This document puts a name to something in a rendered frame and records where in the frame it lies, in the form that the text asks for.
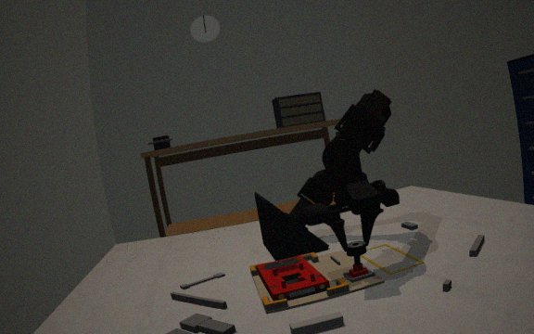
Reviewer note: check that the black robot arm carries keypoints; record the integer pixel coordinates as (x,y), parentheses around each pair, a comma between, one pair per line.
(364,123)

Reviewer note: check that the dark grey long bar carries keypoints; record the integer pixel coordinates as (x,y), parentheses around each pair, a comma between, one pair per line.
(180,297)

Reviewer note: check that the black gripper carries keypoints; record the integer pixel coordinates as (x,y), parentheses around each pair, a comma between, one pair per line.
(318,213)

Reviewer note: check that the black wheel with grey hub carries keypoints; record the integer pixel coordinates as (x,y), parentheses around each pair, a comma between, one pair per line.
(356,248)

